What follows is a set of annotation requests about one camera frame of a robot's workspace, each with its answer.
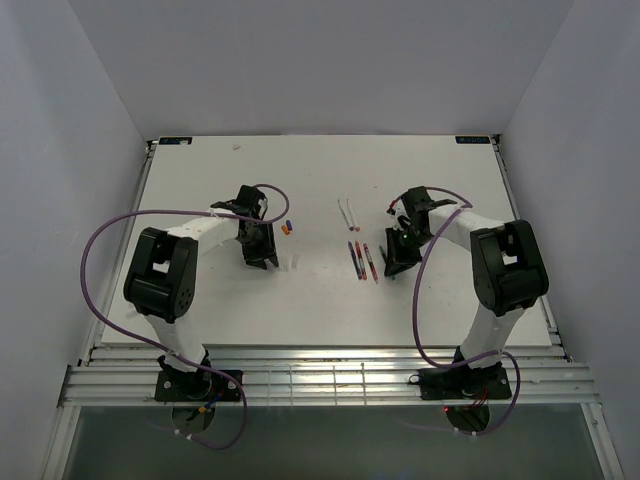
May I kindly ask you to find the red gel pen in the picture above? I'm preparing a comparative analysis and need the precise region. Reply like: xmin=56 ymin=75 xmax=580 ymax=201
xmin=363 ymin=242 xmax=379 ymax=284

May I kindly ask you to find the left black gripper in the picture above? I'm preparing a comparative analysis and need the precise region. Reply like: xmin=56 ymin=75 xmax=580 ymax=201
xmin=237 ymin=221 xmax=278 ymax=270

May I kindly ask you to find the orange gel pen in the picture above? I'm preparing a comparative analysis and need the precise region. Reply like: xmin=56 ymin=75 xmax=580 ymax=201
xmin=355 ymin=241 xmax=367 ymax=281

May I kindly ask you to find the blue capped white marker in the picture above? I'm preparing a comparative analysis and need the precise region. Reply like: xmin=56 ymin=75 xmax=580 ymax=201
xmin=337 ymin=199 xmax=355 ymax=231

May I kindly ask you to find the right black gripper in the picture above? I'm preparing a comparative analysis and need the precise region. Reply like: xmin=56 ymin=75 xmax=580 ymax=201
xmin=385 ymin=226 xmax=434 ymax=276

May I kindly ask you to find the blue corner label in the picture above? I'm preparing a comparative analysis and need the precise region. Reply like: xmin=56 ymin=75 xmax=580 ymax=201
xmin=455 ymin=135 xmax=491 ymax=145
xmin=158 ymin=137 xmax=193 ymax=146

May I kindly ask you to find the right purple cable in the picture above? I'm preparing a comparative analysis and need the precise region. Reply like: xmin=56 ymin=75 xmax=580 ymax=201
xmin=399 ymin=186 xmax=522 ymax=437

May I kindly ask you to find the orange capped white marker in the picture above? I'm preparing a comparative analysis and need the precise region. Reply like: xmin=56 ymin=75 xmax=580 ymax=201
xmin=346 ymin=199 xmax=361 ymax=232

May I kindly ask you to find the right blue corner label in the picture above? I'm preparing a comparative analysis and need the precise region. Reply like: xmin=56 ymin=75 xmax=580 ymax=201
xmin=455 ymin=135 xmax=491 ymax=145

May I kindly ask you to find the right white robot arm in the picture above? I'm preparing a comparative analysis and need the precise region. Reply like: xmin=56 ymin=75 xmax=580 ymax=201
xmin=384 ymin=186 xmax=549 ymax=397

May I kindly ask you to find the aluminium rail frame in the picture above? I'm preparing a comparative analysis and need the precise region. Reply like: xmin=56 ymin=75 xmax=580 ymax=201
xmin=62 ymin=136 xmax=597 ymax=406

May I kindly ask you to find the left blue corner label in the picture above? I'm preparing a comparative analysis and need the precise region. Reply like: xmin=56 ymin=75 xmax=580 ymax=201
xmin=158 ymin=137 xmax=193 ymax=146

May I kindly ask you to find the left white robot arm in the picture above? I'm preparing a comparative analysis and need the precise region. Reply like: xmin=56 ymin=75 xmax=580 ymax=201
xmin=123 ymin=184 xmax=279 ymax=400

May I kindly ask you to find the purple gel pen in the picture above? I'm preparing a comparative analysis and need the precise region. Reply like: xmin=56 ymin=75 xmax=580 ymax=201
xmin=347 ymin=241 xmax=362 ymax=280

